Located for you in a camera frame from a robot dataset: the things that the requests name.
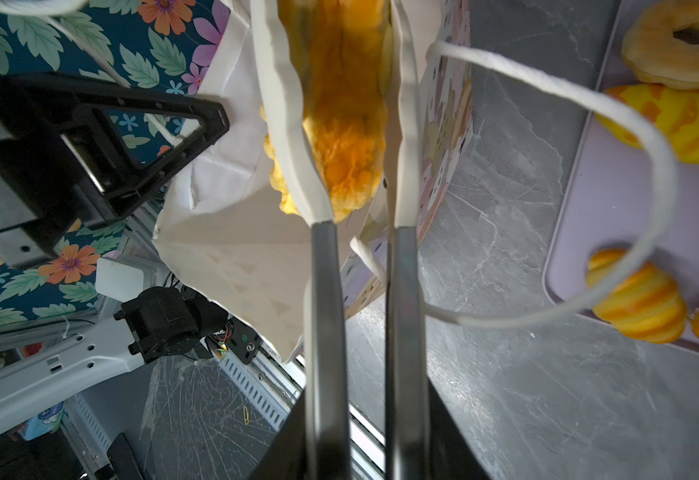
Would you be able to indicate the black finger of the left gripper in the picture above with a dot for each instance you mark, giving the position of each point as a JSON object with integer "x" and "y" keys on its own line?
{"x": 148, "y": 137}

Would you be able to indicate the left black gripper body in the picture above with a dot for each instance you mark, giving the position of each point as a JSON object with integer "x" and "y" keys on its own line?
{"x": 50, "y": 170}

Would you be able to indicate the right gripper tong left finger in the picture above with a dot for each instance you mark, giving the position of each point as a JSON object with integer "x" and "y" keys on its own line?
{"x": 326, "y": 392}

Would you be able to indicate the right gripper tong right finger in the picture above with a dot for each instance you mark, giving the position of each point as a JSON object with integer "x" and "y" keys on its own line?
{"x": 407, "y": 425}

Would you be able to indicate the white paper gift bag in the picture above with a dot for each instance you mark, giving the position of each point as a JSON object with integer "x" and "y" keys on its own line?
{"x": 221, "y": 229}

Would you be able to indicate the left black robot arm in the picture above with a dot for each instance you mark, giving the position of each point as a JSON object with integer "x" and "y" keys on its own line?
{"x": 157, "y": 323}

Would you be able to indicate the small striped fake bun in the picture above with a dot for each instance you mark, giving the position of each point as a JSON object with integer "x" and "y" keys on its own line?
{"x": 648, "y": 307}

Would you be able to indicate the small yellow fake bread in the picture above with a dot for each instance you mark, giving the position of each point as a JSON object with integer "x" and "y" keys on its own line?
{"x": 674, "y": 113}

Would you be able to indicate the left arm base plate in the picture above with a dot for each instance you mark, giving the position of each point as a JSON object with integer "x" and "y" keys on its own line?
{"x": 239, "y": 338}

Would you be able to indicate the fake bagel ring bread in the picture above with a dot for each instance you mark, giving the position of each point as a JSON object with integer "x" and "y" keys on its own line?
{"x": 662, "y": 45}

